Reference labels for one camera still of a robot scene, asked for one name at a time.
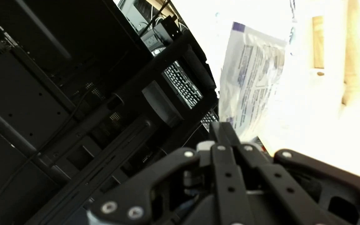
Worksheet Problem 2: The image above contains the black keyboard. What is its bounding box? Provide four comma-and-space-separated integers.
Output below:
162, 61, 204, 110

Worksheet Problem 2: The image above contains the grey box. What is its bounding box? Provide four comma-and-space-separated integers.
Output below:
142, 80, 184, 126

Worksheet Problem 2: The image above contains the clear plastic packet blue print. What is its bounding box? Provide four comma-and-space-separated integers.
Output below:
218, 22, 288, 142

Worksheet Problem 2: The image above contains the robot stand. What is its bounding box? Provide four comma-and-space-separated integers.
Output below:
0, 0, 220, 225

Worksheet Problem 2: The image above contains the black device with plugs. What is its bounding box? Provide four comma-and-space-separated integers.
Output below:
141, 15, 183, 50

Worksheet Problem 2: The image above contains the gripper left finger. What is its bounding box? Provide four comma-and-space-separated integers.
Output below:
88, 122, 255, 225

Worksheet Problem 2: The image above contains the wooden post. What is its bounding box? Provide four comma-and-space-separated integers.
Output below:
342, 0, 360, 107
312, 16, 325, 69

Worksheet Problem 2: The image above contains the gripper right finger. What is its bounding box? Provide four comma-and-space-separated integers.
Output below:
221, 122, 360, 225

